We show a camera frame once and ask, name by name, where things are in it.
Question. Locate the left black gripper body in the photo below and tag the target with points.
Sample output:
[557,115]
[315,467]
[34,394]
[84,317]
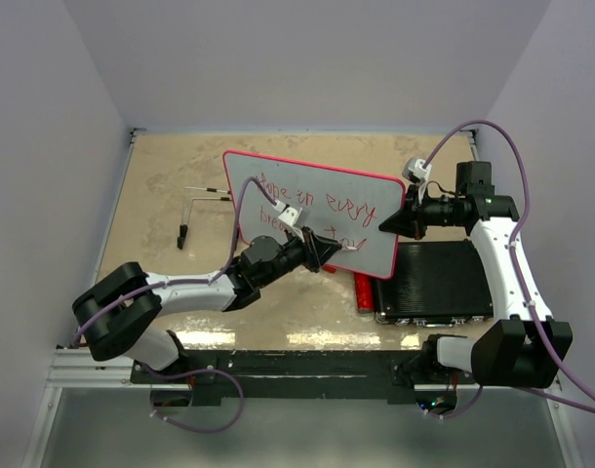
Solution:
[303,253]

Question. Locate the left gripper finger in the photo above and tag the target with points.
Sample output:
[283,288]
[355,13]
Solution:
[320,243]
[324,255]

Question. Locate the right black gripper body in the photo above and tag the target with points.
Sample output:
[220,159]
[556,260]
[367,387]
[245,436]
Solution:
[432,212]

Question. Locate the red marker cap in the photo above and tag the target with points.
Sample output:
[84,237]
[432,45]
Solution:
[329,268]

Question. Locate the pink framed whiteboard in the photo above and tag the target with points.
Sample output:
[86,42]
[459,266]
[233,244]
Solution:
[337,203]

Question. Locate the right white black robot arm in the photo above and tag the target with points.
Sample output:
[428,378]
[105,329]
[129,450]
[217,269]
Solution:
[524,343]

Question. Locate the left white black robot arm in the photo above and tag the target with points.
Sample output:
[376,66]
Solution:
[115,316]

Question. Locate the red glitter microphone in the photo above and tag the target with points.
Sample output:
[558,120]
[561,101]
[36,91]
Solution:
[364,293]

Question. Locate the black ribbed case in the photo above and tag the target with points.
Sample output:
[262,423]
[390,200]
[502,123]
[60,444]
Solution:
[434,284]

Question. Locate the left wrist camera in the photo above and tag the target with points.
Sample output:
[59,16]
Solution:
[289,218]

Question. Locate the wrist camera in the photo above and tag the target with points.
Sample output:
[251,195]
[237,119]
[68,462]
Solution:
[417,171]
[289,218]

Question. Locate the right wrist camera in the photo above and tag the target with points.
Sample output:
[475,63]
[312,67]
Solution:
[417,171]

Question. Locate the wire whiteboard stand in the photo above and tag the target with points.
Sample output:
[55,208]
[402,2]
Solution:
[192,198]

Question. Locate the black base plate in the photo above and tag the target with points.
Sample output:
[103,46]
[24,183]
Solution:
[392,376]

